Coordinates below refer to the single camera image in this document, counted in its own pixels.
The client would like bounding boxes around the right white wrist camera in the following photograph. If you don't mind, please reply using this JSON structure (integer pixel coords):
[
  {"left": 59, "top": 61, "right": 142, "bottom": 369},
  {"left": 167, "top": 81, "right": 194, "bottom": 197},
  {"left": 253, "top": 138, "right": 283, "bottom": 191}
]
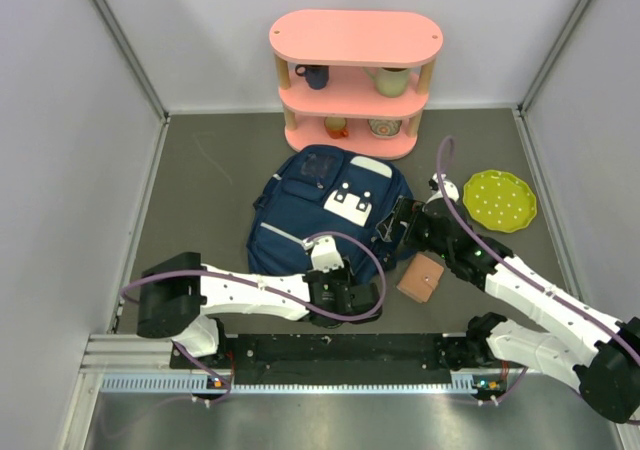
[{"left": 427, "top": 174, "right": 460, "bottom": 203}]

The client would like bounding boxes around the patterned ceramic bowl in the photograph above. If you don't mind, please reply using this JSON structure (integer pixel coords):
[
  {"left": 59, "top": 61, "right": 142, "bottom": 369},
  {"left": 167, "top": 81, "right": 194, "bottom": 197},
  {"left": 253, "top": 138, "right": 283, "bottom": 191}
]
[{"left": 368, "top": 119, "right": 402, "bottom": 139}]

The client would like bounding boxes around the tan leather wallet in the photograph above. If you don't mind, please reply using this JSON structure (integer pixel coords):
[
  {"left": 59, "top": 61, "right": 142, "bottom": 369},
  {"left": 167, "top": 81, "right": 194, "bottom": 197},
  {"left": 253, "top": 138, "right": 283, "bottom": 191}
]
[{"left": 396, "top": 254, "right": 444, "bottom": 303}]

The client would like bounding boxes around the navy blue backpack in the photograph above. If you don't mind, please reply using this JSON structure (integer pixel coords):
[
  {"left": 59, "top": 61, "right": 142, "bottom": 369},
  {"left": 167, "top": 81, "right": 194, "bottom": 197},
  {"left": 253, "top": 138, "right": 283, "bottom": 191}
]
[{"left": 246, "top": 145, "right": 416, "bottom": 276}]

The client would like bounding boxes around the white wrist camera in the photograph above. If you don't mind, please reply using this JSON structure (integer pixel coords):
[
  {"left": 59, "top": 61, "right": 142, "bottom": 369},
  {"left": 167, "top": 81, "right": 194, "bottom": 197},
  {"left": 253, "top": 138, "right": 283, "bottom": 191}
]
[
  {"left": 427, "top": 174, "right": 460, "bottom": 203},
  {"left": 302, "top": 235, "right": 344, "bottom": 273}
]

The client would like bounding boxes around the dark blue mug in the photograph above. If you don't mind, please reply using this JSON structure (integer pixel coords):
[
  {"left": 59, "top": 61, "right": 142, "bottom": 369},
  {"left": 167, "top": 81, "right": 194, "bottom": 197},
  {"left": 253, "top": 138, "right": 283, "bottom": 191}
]
[{"left": 294, "top": 64, "right": 329, "bottom": 90}]

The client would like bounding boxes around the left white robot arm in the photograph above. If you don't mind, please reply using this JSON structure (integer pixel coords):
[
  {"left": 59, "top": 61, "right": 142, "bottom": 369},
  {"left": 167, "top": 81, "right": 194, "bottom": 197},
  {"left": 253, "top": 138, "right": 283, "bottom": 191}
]
[{"left": 136, "top": 250, "right": 384, "bottom": 367}]

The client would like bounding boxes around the green polka dot plate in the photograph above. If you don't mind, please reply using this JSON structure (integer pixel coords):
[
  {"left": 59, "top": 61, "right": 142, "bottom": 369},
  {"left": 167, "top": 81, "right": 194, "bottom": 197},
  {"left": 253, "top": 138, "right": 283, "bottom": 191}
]
[{"left": 463, "top": 170, "right": 537, "bottom": 234}]

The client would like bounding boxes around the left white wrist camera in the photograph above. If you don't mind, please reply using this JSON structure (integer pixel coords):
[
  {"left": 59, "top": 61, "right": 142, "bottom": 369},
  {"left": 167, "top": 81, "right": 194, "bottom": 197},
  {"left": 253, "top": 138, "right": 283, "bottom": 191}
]
[{"left": 302, "top": 235, "right": 344, "bottom": 273}]

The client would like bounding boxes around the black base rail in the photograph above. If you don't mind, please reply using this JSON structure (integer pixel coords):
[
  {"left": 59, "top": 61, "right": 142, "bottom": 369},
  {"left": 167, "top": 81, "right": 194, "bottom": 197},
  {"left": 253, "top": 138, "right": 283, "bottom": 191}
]
[{"left": 199, "top": 333, "right": 504, "bottom": 386}]

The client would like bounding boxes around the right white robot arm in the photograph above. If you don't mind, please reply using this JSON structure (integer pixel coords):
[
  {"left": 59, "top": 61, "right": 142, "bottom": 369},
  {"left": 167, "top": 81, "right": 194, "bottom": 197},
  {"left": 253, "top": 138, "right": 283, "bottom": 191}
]
[{"left": 377, "top": 197, "right": 639, "bottom": 424}]

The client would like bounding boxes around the pink three-tier shelf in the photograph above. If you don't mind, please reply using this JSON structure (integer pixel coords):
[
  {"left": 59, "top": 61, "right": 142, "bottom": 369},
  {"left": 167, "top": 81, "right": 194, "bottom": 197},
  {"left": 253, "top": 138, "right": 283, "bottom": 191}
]
[{"left": 269, "top": 9, "right": 444, "bottom": 160}]

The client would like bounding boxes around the pale green mug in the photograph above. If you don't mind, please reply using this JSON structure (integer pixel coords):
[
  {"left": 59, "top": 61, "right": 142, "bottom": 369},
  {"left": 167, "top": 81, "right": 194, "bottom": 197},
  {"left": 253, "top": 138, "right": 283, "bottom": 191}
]
[{"left": 364, "top": 67, "right": 411, "bottom": 98}]

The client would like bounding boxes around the orange cup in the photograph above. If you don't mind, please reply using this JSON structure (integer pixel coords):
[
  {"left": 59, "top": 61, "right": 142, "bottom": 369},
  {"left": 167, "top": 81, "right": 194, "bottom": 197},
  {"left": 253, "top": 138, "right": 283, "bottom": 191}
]
[{"left": 324, "top": 116, "right": 349, "bottom": 139}]

